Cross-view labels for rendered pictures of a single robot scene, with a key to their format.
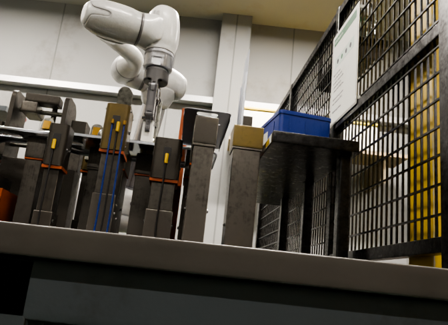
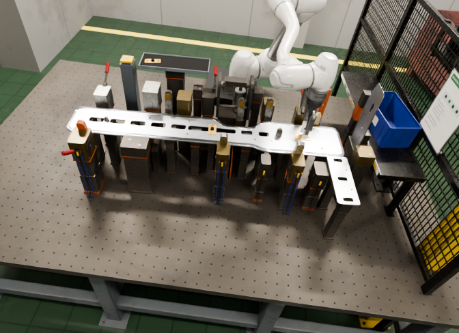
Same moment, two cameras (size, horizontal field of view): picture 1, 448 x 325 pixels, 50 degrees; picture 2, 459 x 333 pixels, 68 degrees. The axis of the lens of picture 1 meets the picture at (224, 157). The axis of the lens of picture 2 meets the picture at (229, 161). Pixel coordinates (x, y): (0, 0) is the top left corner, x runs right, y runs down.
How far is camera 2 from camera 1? 1.58 m
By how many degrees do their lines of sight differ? 61
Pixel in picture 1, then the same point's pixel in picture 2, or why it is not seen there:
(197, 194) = (335, 225)
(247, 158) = (361, 168)
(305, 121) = (404, 132)
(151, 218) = (309, 199)
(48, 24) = not seen: outside the picture
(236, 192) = not seen: hidden behind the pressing
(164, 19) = (328, 75)
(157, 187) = (313, 190)
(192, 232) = (330, 233)
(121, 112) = (300, 169)
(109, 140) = (293, 180)
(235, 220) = not seen: hidden behind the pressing
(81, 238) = (306, 305)
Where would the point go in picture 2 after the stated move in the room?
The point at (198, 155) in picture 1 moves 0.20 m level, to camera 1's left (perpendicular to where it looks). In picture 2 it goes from (339, 215) to (296, 209)
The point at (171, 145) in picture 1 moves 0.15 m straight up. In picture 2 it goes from (323, 178) to (332, 155)
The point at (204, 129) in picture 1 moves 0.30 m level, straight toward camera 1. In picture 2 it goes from (345, 209) to (358, 273)
